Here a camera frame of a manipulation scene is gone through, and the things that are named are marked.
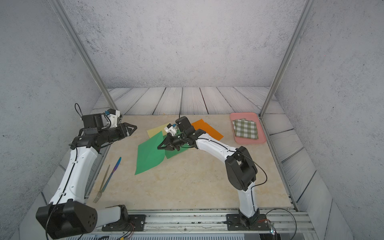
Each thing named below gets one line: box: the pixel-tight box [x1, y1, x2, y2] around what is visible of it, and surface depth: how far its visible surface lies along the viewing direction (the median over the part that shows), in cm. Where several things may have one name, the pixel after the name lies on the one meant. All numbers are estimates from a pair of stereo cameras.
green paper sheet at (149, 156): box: [134, 131, 166, 176], surface depth 82 cm
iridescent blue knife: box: [101, 156, 122, 193], surface depth 93 cm
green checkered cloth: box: [232, 118, 259, 140], surface depth 113 cm
